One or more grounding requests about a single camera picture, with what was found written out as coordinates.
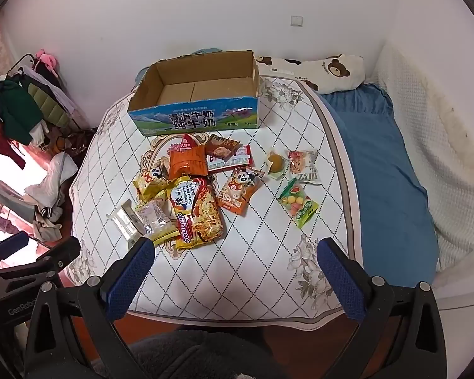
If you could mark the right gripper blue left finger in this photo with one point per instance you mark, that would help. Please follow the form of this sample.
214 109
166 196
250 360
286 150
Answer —
104 299

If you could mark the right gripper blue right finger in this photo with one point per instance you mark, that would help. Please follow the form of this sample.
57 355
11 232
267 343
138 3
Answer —
366 299

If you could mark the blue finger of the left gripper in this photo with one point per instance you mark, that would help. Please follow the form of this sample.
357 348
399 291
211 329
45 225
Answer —
51 256
13 244

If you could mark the clear beige biscuit packet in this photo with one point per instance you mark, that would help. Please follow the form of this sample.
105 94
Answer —
157 226

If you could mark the green fruit candy bag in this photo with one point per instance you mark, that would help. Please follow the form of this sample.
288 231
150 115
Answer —
297 203

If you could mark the yellow Korean cheese noodle pack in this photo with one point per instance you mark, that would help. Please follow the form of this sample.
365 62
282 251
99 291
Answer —
198 216

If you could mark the white strawberry cookie packet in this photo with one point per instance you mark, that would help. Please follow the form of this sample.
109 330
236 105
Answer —
302 166

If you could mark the yellow egg yolk pastry packet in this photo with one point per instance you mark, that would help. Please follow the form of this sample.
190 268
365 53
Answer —
277 164

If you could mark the orange foil snack bag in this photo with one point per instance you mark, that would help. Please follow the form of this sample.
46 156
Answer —
188 162

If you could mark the orange panda snack packet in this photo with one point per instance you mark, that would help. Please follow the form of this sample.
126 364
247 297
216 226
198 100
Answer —
238 189

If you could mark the small red triangular packet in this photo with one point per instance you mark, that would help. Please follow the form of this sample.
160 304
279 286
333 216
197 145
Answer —
187 142

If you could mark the red white snack packet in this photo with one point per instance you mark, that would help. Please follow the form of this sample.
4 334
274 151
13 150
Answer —
241 158

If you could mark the brown pastry snack packet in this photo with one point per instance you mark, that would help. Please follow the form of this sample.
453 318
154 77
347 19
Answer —
220 147

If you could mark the white wafer cracker pack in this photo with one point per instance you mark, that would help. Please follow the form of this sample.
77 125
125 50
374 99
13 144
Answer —
127 221

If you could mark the blue bed sheet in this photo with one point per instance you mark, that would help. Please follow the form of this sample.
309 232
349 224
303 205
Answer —
398 237

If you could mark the pile of clothes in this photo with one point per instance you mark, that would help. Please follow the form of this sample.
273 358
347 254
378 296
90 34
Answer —
23 121

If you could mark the white diamond pattern folding table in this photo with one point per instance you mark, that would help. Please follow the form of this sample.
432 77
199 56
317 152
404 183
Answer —
263 271

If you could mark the cardboard milk carton box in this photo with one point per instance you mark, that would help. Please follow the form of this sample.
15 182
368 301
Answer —
206 92

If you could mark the white bear print pillow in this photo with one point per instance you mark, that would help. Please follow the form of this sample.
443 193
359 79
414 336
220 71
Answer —
330 75

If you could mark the white wall switch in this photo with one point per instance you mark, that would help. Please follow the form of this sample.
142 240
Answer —
296 21

